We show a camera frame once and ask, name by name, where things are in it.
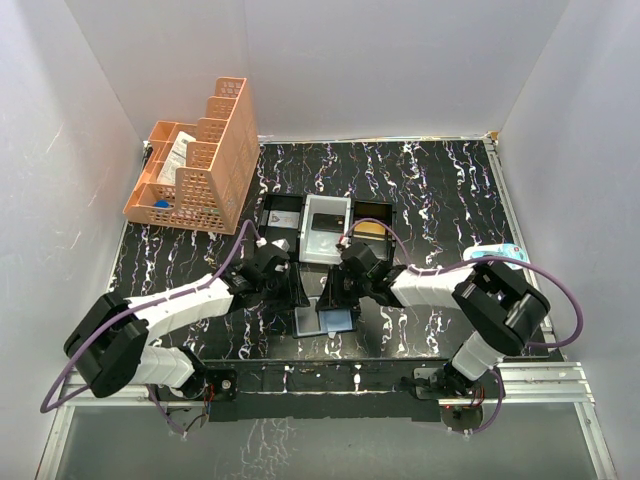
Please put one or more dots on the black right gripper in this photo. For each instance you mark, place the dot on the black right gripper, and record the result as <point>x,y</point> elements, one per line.
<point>338,288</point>

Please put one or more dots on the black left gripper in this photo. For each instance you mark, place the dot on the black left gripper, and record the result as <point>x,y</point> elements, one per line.
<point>288,288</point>

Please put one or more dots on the black leather card holder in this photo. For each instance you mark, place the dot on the black leather card holder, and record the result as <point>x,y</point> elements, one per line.
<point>308,322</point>

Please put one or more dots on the dark card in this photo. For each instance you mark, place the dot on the dark card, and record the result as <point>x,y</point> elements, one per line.
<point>328,223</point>

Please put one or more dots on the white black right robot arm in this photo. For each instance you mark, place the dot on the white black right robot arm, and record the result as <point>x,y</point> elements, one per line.
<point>502,307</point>

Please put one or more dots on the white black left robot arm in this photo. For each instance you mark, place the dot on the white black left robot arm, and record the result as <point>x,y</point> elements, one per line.
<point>113,346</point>

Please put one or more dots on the card in left bin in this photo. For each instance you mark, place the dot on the card in left bin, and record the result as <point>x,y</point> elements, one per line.
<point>284,219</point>

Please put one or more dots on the gold card in right bin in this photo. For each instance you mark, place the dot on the gold card in right bin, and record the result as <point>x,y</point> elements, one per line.
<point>370,231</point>

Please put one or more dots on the white middle bin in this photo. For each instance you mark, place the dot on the white middle bin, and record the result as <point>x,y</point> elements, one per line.
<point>318,247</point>

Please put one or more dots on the black right bin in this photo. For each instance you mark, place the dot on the black right bin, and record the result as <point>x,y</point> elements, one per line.
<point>374,215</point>

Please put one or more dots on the black bin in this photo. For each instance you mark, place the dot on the black bin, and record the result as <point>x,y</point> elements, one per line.
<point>284,202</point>
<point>374,215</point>

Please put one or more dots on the black left bin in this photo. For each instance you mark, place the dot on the black left bin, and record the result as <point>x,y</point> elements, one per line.
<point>284,202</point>

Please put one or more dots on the orange plastic desk organizer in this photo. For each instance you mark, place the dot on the orange plastic desk organizer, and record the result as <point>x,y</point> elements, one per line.
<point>210,191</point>

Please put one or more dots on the white paper packet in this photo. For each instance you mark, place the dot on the white paper packet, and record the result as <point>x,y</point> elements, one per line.
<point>176,158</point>

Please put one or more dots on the blue white blister pack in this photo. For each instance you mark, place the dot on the blue white blister pack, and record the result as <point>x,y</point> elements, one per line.
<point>512,253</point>

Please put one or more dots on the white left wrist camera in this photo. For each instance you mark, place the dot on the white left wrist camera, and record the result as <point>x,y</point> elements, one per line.
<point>280,244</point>

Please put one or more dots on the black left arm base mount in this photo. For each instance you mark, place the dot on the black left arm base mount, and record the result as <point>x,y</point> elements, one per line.
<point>221,385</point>

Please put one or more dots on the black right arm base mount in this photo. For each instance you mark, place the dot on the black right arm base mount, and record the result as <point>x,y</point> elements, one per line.
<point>447,383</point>

